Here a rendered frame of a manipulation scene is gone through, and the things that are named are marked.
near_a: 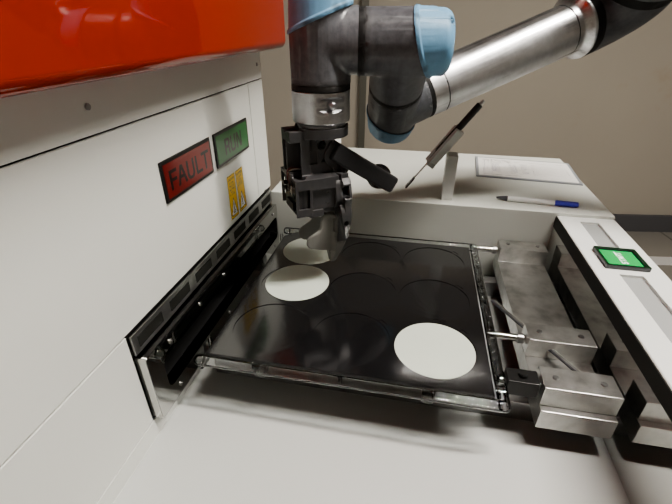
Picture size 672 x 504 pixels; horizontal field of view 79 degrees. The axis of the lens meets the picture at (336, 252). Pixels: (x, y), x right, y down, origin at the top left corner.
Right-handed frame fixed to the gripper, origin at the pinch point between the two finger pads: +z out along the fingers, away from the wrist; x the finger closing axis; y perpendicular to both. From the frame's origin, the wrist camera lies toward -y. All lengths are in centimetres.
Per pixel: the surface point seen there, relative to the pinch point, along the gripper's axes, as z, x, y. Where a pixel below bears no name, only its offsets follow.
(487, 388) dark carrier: 4.0, 28.7, -6.3
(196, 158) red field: -16.7, -2.0, 18.4
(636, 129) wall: 26, -110, -246
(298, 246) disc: 4.0, -11.1, 2.8
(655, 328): -2.0, 33.1, -24.8
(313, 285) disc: 3.9, 2.0, 4.6
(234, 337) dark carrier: 4.1, 9.0, 18.2
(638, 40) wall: -23, -117, -232
